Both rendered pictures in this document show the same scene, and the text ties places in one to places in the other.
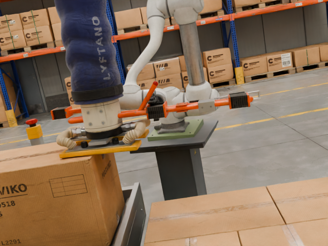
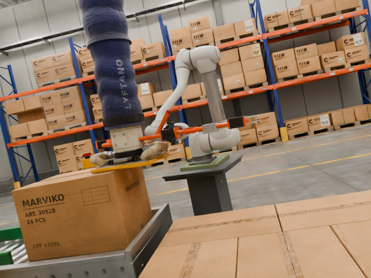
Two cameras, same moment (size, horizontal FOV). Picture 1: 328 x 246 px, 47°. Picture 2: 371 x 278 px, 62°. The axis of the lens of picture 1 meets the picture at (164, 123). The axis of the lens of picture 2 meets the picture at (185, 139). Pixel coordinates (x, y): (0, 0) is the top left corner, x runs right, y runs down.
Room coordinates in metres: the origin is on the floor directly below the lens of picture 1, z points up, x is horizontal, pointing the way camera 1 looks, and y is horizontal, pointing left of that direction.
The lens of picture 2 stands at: (0.03, -0.24, 1.12)
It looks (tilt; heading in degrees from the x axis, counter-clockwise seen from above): 3 degrees down; 7
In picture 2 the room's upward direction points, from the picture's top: 12 degrees counter-clockwise
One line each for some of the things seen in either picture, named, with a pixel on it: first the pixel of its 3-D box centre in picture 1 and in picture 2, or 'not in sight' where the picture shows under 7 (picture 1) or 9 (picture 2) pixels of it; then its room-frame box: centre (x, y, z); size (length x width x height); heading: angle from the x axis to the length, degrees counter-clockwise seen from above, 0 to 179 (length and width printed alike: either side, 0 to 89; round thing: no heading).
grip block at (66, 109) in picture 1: (62, 112); (105, 143); (1.96, 0.52, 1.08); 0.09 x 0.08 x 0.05; 170
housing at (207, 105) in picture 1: (206, 105); (210, 128); (1.57, -0.19, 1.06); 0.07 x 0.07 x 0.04; 80
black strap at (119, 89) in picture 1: (97, 91); (123, 120); (1.66, 0.26, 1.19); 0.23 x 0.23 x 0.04
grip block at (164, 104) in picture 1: (157, 110); (170, 133); (1.61, 0.02, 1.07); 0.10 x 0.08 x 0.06; 170
